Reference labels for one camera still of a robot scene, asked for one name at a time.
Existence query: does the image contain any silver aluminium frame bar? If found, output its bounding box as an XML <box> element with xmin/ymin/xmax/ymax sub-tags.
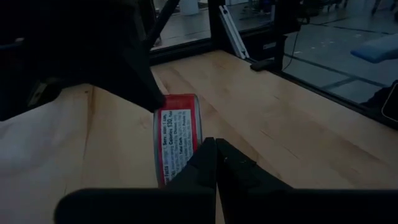
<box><xmin>218</xmin><ymin>4</ymin><xmax>250</xmax><ymax>60</ymax></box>

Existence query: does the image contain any red label tuna can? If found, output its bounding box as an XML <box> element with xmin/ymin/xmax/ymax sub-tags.
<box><xmin>152</xmin><ymin>93</ymin><xmax>203</xmax><ymax>188</ymax></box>

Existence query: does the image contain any white floor bin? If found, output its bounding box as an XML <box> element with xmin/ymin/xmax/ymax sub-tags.
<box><xmin>180</xmin><ymin>0</ymin><xmax>200</xmax><ymax>16</ymax></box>

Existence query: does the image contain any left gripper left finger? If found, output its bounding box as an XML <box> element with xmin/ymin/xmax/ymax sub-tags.
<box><xmin>167</xmin><ymin>137</ymin><xmax>218</xmax><ymax>190</ymax></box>

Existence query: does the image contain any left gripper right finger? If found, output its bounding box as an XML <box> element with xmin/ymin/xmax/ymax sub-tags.
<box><xmin>216</xmin><ymin>138</ymin><xmax>293</xmax><ymax>190</ymax></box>

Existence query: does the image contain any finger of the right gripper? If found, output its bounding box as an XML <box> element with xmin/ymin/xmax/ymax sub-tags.
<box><xmin>93</xmin><ymin>40</ymin><xmax>166</xmax><ymax>113</ymax></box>

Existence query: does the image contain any blue foam mat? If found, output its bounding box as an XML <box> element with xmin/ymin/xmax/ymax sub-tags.
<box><xmin>350</xmin><ymin>33</ymin><xmax>398</xmax><ymax>65</ymax></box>

